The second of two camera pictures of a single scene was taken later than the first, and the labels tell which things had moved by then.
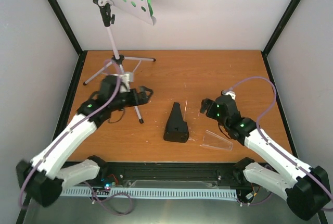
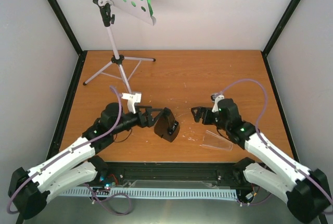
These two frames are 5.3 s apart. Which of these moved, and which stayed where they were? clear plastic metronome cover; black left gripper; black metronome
Moved: black metronome; black left gripper
Stayed: clear plastic metronome cover
